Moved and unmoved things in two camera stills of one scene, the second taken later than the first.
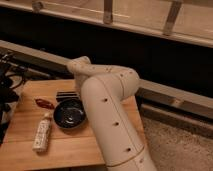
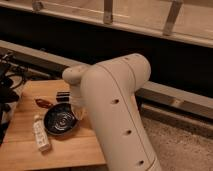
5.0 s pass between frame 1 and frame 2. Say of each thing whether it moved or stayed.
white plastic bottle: moved
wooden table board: stayed
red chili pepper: stayed
